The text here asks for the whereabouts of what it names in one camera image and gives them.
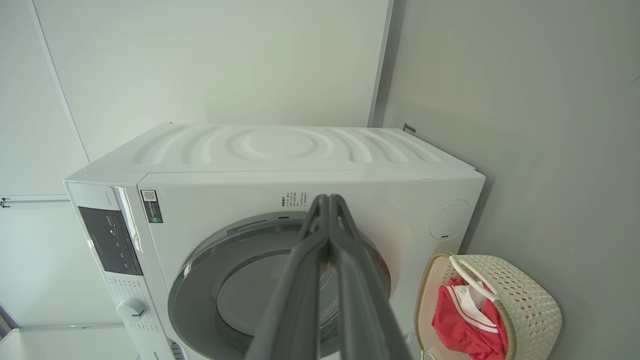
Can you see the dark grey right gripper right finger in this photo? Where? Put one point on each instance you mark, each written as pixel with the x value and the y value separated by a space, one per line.
pixel 365 320

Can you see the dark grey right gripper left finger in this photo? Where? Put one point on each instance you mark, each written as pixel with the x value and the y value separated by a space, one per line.
pixel 295 320

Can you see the red and white garment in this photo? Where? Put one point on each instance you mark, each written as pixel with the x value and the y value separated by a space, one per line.
pixel 470 300
pixel 460 337

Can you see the dark round glass washer door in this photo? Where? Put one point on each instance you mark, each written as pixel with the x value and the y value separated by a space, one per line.
pixel 200 300

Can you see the cream perforated laundry basket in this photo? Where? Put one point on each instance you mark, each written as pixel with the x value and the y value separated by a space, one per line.
pixel 530 310

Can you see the white front-load washing machine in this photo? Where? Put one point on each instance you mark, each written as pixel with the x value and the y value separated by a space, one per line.
pixel 275 150

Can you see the white washer control dial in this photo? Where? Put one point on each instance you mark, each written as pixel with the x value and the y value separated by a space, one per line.
pixel 131 310

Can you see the black QR code sticker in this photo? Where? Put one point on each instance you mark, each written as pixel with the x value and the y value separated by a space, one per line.
pixel 151 207

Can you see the black washer display panel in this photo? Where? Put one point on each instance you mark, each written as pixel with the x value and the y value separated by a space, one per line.
pixel 110 240

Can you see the small dark metal bracket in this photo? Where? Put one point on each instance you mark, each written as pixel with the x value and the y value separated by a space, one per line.
pixel 409 128

